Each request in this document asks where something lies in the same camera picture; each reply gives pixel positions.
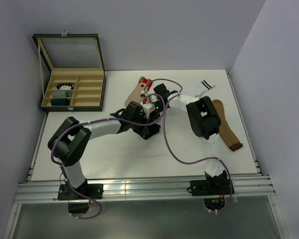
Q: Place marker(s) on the black white rolled sock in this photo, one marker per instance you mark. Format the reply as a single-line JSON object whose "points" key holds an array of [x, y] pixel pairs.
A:
{"points": [[65, 86]]}

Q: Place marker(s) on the beige reindeer sock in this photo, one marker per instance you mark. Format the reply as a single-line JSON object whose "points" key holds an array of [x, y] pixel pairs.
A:
{"points": [[143, 84]]}

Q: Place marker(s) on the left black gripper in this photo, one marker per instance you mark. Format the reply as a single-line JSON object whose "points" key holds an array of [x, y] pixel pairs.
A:
{"points": [[143, 131]]}

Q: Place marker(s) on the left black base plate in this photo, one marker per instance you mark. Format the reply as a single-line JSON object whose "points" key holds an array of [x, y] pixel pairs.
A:
{"points": [[94, 191]]}

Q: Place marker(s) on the grey rolled sock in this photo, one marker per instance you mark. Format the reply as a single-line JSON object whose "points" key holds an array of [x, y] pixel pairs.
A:
{"points": [[61, 94]]}

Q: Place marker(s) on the brown sock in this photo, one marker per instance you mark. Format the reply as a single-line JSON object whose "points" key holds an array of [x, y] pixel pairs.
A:
{"points": [[226, 133]]}

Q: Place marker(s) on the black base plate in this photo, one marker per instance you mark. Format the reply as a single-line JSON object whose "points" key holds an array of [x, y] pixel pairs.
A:
{"points": [[218, 189], [94, 191]]}

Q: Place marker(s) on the white striped sock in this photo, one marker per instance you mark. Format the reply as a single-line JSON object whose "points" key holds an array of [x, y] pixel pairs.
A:
{"points": [[200, 88]]}

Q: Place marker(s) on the black compartment storage box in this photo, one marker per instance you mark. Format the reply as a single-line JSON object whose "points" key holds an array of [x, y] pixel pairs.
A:
{"points": [[77, 59]]}

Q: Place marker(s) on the dark green rolled sock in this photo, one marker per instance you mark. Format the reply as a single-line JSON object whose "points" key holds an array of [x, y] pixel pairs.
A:
{"points": [[60, 102]]}

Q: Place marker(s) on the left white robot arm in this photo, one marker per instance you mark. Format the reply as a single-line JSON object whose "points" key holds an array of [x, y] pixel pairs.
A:
{"points": [[70, 140]]}

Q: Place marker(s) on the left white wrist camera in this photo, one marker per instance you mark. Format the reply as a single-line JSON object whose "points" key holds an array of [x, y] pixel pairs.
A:
{"points": [[148, 107]]}

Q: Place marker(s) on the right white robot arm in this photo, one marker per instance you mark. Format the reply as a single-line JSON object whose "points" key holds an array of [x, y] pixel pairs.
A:
{"points": [[204, 121]]}

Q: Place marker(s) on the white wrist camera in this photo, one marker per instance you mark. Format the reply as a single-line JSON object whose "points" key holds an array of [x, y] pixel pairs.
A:
{"points": [[148, 107], [143, 94]]}

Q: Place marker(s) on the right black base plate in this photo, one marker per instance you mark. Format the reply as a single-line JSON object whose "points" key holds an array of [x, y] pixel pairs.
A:
{"points": [[218, 189]]}

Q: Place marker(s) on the aluminium mounting rail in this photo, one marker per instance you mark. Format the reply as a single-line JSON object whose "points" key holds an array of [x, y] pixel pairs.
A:
{"points": [[142, 189]]}

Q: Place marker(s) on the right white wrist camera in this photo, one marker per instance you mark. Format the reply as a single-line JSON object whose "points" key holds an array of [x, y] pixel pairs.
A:
{"points": [[143, 94]]}

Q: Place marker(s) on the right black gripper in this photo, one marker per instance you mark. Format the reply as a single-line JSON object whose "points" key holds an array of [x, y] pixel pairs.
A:
{"points": [[153, 115]]}

